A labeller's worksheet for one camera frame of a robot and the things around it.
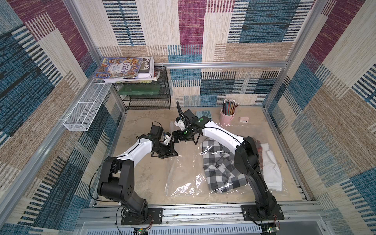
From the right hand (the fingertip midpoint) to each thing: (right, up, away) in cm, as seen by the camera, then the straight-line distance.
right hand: (174, 140), depth 88 cm
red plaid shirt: (+52, -9, +3) cm, 53 cm away
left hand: (+1, -7, -1) cm, 7 cm away
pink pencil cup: (+34, +13, +16) cm, 39 cm away
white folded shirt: (+56, -16, -2) cm, 59 cm away
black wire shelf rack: (-25, +31, +27) cm, 48 cm away
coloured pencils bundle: (+36, +22, +14) cm, 45 cm away
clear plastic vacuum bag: (+6, -20, -1) cm, 21 cm away
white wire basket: (-43, +16, -15) cm, 48 cm away
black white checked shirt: (+26, -15, -1) cm, 30 cm away
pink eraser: (+49, +13, +21) cm, 54 cm away
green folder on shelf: (-24, +32, +11) cm, 42 cm away
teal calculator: (+22, +17, +27) cm, 39 cm away
